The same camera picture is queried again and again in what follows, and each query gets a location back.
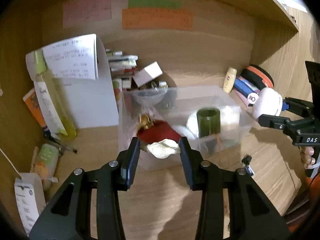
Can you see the white drawstring pouch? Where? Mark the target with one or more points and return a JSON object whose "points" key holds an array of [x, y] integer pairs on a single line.
{"points": [[164, 148]]}

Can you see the cream lotion tube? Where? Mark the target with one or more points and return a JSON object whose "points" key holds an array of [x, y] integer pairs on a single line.
{"points": [[229, 80]]}

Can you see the red velvet pouch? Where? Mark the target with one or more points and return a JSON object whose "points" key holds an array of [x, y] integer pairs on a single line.
{"points": [[150, 130]]}

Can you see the white bowl of trinkets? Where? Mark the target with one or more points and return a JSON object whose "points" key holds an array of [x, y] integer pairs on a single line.
{"points": [[151, 93]]}

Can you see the white round container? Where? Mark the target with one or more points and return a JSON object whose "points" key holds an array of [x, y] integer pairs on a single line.
{"points": [[192, 124]]}

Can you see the pink flat case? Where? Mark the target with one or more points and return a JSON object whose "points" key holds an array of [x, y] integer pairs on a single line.
{"points": [[243, 98]]}

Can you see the dark green glass jar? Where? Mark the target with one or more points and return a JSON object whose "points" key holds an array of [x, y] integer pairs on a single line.
{"points": [[209, 122]]}

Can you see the small pink white box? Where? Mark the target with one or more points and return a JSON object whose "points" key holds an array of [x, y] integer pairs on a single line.
{"points": [[147, 74]]}

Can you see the small black barcode box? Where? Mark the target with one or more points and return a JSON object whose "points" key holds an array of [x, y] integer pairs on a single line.
{"points": [[246, 161]]}

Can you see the white printed label tag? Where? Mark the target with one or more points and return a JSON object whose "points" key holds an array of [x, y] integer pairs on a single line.
{"points": [[29, 199]]}

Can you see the pink sticky note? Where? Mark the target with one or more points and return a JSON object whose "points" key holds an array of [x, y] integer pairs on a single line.
{"points": [[77, 12]]}

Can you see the black orange zip case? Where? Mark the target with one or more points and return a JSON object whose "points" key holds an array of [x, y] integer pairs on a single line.
{"points": [[257, 76]]}

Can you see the yellow green spray bottle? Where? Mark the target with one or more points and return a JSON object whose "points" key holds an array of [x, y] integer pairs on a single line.
{"points": [[55, 115]]}

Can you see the orange book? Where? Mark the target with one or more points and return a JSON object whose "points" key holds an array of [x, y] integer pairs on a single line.
{"points": [[31, 101]]}

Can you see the green orange tube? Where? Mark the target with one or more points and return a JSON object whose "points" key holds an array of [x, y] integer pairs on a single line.
{"points": [[45, 165]]}

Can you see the stack of books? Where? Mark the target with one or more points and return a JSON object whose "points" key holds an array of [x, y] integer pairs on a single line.
{"points": [[122, 67]]}

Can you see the orange sticky note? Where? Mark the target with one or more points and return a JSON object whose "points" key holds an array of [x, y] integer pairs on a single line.
{"points": [[157, 18]]}

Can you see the black binder clips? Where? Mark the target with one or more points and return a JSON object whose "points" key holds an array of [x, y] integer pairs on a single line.
{"points": [[169, 99]]}

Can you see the right hand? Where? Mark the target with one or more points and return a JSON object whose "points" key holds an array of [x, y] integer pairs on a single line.
{"points": [[306, 156]]}

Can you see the green sticky note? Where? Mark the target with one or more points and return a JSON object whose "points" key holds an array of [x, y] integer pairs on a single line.
{"points": [[167, 4]]}

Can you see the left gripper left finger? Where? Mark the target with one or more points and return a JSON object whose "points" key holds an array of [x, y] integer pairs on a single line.
{"points": [[68, 214]]}

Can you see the clear plastic storage bin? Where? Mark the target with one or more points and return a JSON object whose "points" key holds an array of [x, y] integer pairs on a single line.
{"points": [[188, 101]]}

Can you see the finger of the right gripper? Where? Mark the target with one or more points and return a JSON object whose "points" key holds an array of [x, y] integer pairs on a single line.
{"points": [[298, 107], [276, 122]]}

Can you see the pink round timer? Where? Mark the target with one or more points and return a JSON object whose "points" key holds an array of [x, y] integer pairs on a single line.
{"points": [[267, 101]]}

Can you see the blue fabric pencil pouch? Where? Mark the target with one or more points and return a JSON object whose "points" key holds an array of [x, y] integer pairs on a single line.
{"points": [[247, 89]]}

